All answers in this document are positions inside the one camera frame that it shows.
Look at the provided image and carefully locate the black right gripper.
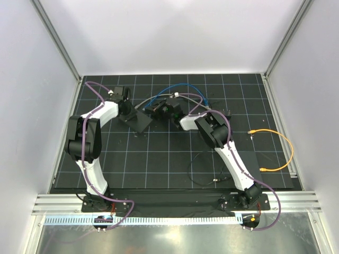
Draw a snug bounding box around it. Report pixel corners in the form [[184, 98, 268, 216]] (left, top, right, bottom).
[[146, 99, 174, 121]]

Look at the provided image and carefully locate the grey ethernet cable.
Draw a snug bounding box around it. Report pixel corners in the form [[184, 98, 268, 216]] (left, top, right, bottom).
[[134, 93, 212, 111]]

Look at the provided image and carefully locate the black network switch box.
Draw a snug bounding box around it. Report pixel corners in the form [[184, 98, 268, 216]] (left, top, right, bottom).
[[119, 108, 153, 133]]

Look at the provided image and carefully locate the blue ethernet cable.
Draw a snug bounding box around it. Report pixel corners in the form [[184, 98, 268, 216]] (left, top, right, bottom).
[[155, 83, 210, 106]]

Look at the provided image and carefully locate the black power cable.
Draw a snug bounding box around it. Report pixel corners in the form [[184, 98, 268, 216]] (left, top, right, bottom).
[[186, 150, 236, 186]]

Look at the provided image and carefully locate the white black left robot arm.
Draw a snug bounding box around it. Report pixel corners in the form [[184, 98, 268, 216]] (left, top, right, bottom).
[[64, 100, 142, 212]]

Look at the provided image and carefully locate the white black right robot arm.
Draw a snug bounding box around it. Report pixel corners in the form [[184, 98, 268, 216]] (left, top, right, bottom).
[[143, 98, 262, 210]]

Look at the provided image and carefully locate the black power adapter plug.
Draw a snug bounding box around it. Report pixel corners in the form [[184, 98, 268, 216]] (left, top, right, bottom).
[[220, 110, 232, 120]]

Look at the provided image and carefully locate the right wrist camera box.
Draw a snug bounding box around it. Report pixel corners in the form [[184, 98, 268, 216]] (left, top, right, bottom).
[[163, 101, 183, 119]]

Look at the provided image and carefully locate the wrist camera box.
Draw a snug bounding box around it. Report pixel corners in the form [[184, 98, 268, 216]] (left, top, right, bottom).
[[163, 101, 183, 119], [107, 86, 130, 104]]

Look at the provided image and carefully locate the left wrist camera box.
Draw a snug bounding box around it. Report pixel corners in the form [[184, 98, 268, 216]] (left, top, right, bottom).
[[107, 86, 130, 104]]

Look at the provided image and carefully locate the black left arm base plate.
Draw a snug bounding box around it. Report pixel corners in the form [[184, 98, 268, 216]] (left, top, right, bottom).
[[81, 196, 130, 213]]

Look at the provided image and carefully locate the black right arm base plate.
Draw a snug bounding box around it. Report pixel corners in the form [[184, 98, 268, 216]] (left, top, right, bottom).
[[216, 193, 271, 212]]

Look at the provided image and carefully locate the yellow ethernet cable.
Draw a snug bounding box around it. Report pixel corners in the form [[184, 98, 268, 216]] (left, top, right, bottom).
[[246, 128, 294, 173]]

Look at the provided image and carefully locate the white slotted cable duct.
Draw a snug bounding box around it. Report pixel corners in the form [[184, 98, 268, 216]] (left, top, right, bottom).
[[44, 214, 243, 226]]

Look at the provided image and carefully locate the aluminium left frame post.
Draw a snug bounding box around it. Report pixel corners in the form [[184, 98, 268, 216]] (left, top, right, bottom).
[[30, 0, 82, 83]]

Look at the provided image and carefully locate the aluminium frame post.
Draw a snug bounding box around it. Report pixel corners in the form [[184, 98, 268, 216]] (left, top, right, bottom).
[[30, 0, 82, 83], [263, 0, 315, 79]]

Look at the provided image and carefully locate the aluminium front frame rail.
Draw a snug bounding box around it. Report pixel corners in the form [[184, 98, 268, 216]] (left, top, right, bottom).
[[32, 191, 322, 217]]

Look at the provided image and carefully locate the aluminium right frame post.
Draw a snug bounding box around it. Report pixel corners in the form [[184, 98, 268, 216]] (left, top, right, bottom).
[[263, 0, 315, 79]]

